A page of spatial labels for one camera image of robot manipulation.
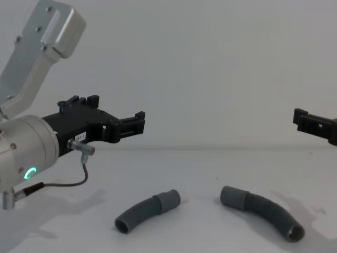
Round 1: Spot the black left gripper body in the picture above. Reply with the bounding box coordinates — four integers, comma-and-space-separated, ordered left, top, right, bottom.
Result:
41, 104, 118, 160

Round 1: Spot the white table cloth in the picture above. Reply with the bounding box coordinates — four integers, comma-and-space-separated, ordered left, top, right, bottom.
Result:
0, 146, 337, 253

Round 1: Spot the white curtain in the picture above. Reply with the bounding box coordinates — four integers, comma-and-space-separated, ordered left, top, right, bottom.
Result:
0, 0, 337, 151

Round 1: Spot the thin dark gripper cable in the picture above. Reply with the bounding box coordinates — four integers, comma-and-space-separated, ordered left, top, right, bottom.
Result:
2, 139, 96, 211

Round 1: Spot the short grey corrugated hose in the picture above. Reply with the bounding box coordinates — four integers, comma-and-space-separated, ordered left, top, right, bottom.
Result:
114, 189, 182, 228

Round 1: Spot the long grey corrugated hose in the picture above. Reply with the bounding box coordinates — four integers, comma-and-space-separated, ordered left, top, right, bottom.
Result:
219, 185, 306, 244

